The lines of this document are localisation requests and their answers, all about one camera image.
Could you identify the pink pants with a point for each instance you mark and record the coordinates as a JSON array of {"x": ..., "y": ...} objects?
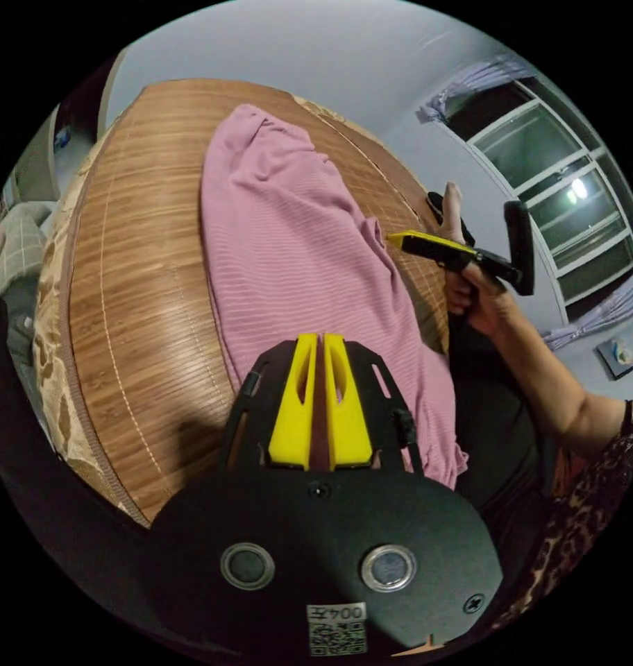
[{"x": 290, "y": 250}]

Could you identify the person's right forearm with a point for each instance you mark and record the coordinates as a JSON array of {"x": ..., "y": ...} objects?
[{"x": 561, "y": 382}]

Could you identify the purple curtain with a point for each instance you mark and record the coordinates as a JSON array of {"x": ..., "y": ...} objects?
[
  {"x": 472, "y": 83},
  {"x": 603, "y": 312}
]

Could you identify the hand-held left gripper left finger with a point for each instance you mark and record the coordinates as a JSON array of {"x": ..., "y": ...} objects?
[{"x": 290, "y": 416}]

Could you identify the person's right hand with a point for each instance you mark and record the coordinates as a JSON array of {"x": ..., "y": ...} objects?
[{"x": 491, "y": 307}]

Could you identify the window with white frame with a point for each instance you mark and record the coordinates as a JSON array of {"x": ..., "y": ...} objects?
[{"x": 566, "y": 171}]

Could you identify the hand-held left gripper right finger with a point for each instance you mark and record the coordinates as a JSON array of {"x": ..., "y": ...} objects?
[{"x": 350, "y": 421}]

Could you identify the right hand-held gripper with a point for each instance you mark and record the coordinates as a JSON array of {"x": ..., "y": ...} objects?
[{"x": 496, "y": 266}]

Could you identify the bed with woven mat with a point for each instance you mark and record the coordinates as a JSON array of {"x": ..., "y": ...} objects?
[{"x": 139, "y": 270}]

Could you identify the grey checked pillow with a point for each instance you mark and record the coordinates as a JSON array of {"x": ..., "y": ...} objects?
[{"x": 20, "y": 244}]

